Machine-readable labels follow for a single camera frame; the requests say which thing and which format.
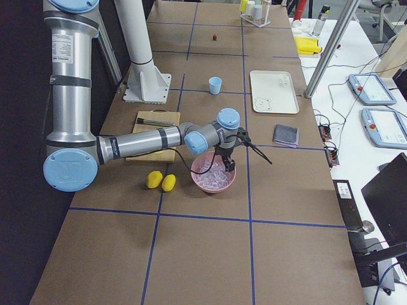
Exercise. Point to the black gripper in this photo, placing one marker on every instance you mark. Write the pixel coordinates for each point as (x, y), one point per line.
(225, 155)

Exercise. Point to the clear ice cubes pile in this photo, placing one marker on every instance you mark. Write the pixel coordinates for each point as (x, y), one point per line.
(212, 176)

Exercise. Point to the yellow upturned cup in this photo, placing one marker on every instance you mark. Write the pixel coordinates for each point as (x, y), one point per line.
(243, 6)

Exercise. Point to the pink bowl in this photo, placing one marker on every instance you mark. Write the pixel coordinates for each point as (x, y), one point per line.
(200, 159)

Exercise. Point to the wooden cutting board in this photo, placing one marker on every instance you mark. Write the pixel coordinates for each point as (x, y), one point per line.
(141, 126)

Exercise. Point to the lower whole lemon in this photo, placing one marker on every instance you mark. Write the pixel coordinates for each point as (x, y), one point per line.
(168, 182)

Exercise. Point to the whole lemon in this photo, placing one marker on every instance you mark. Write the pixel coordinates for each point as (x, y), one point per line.
(168, 182)
(154, 179)

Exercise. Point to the grey folded cloth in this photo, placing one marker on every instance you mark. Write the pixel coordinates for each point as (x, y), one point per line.
(286, 135)

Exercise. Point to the upper whole lemon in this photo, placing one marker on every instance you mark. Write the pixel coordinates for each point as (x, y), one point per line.
(154, 179)

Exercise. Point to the white bear serving tray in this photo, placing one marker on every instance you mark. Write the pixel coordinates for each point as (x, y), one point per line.
(273, 92)

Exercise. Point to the orange relay board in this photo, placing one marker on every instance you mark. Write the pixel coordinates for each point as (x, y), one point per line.
(331, 156)
(325, 132)

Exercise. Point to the yellow cloth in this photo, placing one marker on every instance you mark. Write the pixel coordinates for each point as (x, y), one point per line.
(307, 45)

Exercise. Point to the wooden rack rod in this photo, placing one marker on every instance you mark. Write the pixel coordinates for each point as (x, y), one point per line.
(265, 9)

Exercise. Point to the far teach pendant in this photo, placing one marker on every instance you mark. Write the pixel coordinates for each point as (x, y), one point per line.
(370, 89)

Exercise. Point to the teach pendant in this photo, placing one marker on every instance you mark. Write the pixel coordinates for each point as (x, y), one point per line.
(370, 89)
(384, 128)

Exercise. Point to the black monitor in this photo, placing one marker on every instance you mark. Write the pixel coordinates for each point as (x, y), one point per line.
(385, 196)

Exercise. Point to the near teach pendant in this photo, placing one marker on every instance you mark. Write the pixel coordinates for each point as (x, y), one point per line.
(384, 128)

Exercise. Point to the clear water bottle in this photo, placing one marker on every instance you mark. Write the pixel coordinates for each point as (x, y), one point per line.
(319, 23)

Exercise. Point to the steel knife handle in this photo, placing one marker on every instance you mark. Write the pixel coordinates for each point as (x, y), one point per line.
(157, 122)

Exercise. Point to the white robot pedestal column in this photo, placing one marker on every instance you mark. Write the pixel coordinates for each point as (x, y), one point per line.
(145, 83)

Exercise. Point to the white wire cup rack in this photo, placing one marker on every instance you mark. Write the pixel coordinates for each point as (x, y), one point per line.
(248, 18)

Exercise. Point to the aluminium frame post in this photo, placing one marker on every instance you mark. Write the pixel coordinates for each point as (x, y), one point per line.
(333, 41)

